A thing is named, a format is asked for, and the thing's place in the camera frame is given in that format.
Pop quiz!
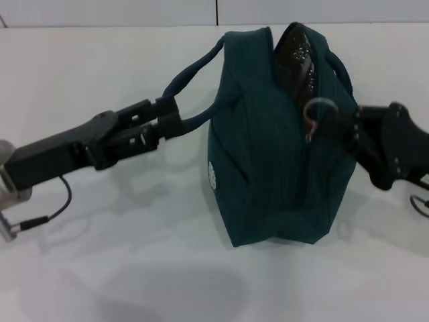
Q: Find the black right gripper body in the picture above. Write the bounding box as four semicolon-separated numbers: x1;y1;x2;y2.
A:
368;101;429;192

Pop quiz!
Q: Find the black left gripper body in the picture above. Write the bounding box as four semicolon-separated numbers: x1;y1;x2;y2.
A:
5;109;122;193

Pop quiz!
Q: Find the dark teal insulated lunch bag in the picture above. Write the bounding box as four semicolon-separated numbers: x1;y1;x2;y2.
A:
162;22;361;249

